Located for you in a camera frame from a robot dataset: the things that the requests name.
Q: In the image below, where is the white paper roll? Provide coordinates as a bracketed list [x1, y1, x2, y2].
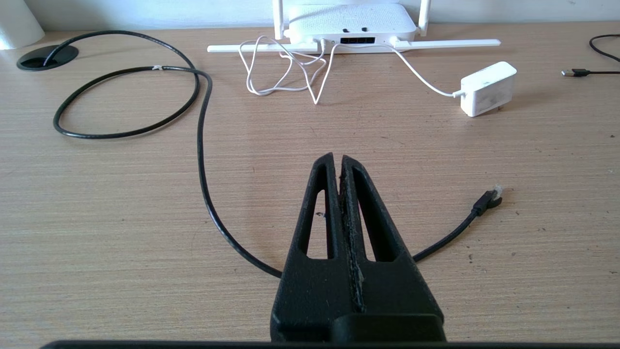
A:
[0, 0, 46, 50]

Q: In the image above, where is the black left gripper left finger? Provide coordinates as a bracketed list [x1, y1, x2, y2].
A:
[269, 153, 359, 342]

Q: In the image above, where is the white router with antennas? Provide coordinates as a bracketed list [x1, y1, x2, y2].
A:
[207, 0, 501, 54]

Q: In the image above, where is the black ethernet cable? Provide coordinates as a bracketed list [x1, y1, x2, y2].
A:
[53, 30, 503, 280]

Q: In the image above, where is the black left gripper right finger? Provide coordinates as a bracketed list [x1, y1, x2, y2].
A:
[340, 155, 446, 342]

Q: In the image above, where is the black round desk grommet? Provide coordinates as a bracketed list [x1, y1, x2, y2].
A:
[16, 45, 79, 72]

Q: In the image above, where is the white power adapter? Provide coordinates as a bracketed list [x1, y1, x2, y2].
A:
[459, 61, 518, 117]

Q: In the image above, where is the black USB cable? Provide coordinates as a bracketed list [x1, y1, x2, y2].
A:
[561, 34, 620, 77]

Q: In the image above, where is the white power cord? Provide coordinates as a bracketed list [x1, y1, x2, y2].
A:
[238, 35, 462, 105]

